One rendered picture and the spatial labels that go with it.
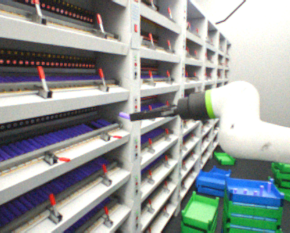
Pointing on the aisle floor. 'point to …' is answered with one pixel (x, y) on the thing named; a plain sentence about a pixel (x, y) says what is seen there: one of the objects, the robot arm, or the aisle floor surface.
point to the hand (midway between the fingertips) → (139, 116)
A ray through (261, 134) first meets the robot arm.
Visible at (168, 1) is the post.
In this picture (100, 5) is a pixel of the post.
